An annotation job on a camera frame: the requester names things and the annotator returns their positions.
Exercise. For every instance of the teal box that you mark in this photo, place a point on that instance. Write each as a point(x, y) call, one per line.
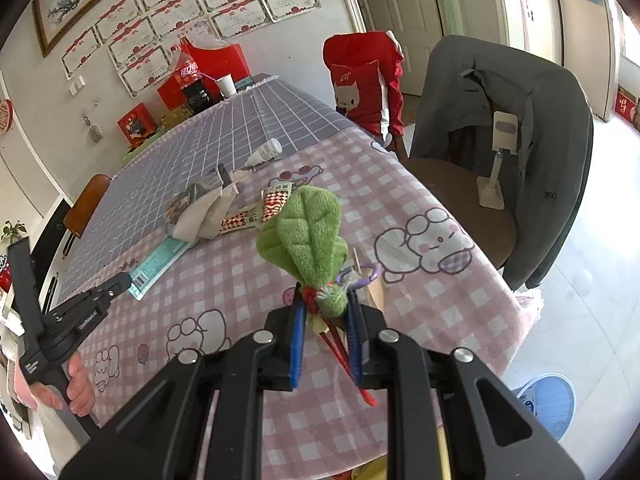
point(157, 265)

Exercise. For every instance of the blue waste bin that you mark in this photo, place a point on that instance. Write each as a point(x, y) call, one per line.
point(550, 402)

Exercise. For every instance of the beige paper bag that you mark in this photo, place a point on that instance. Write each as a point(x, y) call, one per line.
point(220, 205)

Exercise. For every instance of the red patterned packet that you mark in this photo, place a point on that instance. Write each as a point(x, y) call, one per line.
point(265, 207)

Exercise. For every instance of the thin wooden stick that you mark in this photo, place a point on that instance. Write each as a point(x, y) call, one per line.
point(357, 262)

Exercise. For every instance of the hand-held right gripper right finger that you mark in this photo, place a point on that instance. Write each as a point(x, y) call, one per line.
point(354, 350)

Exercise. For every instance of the red cat print jacket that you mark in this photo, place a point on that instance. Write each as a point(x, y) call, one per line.
point(365, 80)

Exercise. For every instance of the white phone stand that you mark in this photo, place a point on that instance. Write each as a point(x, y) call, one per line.
point(500, 160)

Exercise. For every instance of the white door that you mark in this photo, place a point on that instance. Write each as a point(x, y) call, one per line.
point(400, 25)

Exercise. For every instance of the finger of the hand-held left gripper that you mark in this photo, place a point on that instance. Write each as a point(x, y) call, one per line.
point(117, 285)
point(25, 285)

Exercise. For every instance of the wall of award certificates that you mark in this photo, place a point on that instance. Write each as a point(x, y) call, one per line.
point(200, 5)

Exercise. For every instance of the grey paper bag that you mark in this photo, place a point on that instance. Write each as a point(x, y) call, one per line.
point(190, 205)

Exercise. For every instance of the red cardboard box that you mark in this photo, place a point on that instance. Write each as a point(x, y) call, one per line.
point(627, 105)

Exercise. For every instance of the small red box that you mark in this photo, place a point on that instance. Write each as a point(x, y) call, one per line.
point(136, 121)

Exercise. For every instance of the pink checked printed tablecloth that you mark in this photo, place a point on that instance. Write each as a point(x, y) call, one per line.
point(425, 310)

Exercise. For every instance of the person's yellow trouser leg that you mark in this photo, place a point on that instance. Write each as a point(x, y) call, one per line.
point(370, 475)

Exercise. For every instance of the person's left forearm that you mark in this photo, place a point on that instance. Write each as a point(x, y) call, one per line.
point(45, 440)

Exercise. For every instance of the grey checked tablecloth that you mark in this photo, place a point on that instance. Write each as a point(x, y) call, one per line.
point(200, 140)

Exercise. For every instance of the round wall ornament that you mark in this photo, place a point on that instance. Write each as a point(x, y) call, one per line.
point(94, 132)

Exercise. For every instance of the cola bottle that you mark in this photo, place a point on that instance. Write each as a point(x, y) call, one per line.
point(192, 80)

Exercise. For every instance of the large red gift box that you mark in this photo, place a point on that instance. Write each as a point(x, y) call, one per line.
point(225, 60)

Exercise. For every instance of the chair with brown seat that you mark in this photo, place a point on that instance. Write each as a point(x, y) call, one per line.
point(450, 185)

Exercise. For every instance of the brown wooden chair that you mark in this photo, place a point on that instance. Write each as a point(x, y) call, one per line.
point(87, 205)

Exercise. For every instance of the potted plant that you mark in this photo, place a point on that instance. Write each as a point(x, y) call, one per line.
point(12, 232)

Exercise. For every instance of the person's left hand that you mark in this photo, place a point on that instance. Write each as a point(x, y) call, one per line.
point(80, 385)

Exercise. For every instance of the green patterned packet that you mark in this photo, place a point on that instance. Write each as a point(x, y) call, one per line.
point(160, 132)

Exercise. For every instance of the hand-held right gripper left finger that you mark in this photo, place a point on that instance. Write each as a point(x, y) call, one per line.
point(299, 350)

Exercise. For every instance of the small white bottle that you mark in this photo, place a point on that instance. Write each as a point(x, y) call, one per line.
point(265, 152)

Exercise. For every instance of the chair with grey jacket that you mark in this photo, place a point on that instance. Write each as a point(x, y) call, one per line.
point(550, 160)

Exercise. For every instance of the beige refrigerator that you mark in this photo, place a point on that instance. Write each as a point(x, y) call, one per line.
point(582, 35)

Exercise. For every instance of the framed plum blossom painting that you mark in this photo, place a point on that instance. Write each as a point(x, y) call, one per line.
point(75, 0)

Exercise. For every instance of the white light switch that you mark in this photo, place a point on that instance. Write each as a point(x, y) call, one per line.
point(77, 85)

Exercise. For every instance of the red plastic strip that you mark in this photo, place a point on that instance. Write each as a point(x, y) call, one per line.
point(340, 355)

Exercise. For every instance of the white paper cup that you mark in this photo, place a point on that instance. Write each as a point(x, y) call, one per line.
point(226, 85)

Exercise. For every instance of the green plush vegetable toy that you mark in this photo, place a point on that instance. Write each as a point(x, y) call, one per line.
point(305, 235)

